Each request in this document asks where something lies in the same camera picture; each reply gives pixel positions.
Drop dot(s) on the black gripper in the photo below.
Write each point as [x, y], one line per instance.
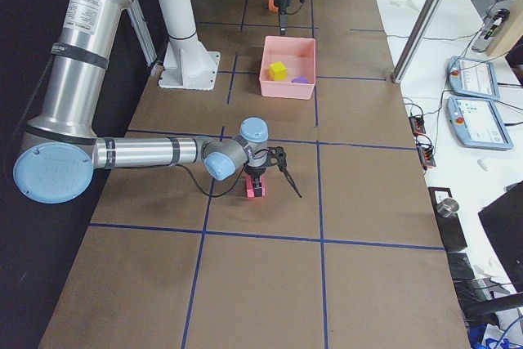
[255, 172]
[281, 2]

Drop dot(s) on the red foam block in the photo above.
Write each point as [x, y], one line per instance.
[249, 188]

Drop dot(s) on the orange foam block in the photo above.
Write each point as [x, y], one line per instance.
[270, 3]

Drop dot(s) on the yellow foam block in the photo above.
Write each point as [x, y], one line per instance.
[278, 71]

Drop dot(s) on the purple foam block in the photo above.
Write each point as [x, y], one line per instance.
[300, 79]

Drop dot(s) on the pink plastic bin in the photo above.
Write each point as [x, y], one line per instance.
[298, 54]

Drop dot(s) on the orange connector board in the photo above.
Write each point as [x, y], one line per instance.
[417, 124]
[426, 155]

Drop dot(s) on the steel cylinder weight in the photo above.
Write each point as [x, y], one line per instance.
[447, 207]

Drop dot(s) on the far teach pendant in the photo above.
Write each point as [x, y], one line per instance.
[474, 78]

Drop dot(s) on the teach pendant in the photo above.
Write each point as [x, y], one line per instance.
[477, 123]
[474, 78]

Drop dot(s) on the near teach pendant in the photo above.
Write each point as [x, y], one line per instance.
[477, 123]

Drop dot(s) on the black monitor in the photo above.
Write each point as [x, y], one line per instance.
[502, 223]

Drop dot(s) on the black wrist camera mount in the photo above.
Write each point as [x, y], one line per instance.
[278, 158]

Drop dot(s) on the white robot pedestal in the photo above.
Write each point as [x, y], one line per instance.
[187, 63]

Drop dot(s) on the aluminium frame post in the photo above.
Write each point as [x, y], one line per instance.
[414, 40]

